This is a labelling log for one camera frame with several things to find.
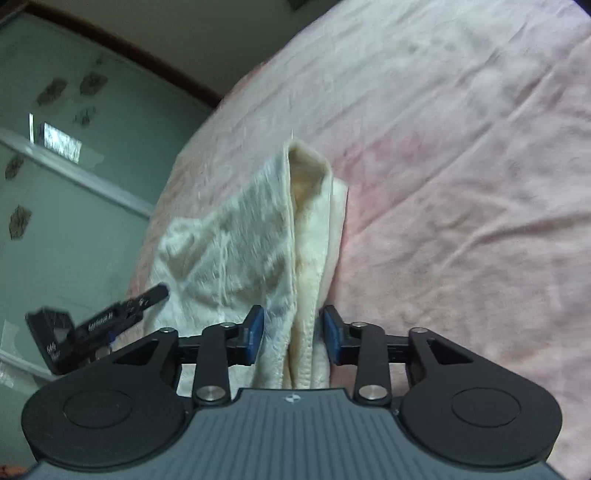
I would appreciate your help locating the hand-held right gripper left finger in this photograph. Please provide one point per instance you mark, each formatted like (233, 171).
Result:
(256, 333)

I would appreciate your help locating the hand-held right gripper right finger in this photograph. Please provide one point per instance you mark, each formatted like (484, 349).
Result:
(330, 337)

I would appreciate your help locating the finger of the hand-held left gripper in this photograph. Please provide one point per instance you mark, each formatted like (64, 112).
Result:
(145, 300)

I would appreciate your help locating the cream white pants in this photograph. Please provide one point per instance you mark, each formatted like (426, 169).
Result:
(258, 240)

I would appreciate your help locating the frosted glass sliding door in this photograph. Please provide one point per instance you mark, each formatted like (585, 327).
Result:
(69, 207)

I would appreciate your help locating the pink bed sheet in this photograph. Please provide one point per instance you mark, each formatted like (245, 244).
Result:
(461, 184)

